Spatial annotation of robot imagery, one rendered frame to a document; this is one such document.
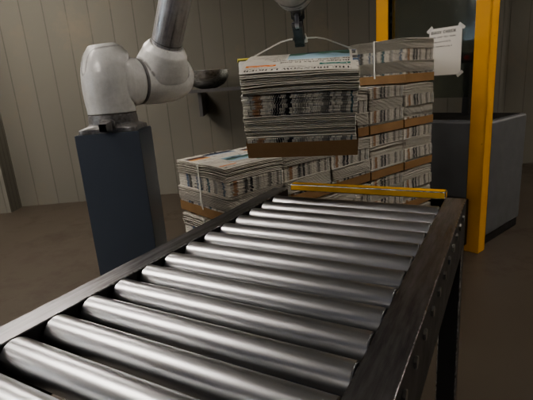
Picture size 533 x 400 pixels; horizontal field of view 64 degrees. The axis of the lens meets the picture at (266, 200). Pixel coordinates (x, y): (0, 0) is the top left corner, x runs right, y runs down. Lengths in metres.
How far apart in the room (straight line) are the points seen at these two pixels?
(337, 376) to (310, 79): 0.71
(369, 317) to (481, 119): 2.28
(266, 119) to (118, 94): 0.54
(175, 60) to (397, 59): 1.29
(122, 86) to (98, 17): 3.54
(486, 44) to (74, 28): 3.81
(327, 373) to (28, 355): 0.38
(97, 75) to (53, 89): 3.66
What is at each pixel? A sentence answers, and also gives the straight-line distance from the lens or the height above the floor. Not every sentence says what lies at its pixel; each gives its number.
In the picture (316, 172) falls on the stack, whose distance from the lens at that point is 1.92.
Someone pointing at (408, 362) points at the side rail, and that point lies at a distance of 0.55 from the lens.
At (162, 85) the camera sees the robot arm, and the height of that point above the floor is 1.13.
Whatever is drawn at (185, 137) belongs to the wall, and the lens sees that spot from 4.82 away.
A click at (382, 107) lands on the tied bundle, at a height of 0.96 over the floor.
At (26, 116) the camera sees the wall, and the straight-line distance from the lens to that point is 5.25.
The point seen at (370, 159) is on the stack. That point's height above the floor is 0.72.
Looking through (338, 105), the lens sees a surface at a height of 1.05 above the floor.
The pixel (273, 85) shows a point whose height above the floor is 1.11.
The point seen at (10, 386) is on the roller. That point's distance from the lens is 0.61.
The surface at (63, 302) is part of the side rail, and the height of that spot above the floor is 0.80.
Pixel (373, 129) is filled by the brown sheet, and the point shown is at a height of 0.86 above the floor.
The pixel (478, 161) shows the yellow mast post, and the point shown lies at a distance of 2.85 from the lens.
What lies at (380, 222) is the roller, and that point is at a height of 0.80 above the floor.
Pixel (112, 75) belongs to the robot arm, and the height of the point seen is 1.17.
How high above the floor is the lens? 1.11
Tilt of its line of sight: 15 degrees down
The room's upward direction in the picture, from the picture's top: 4 degrees counter-clockwise
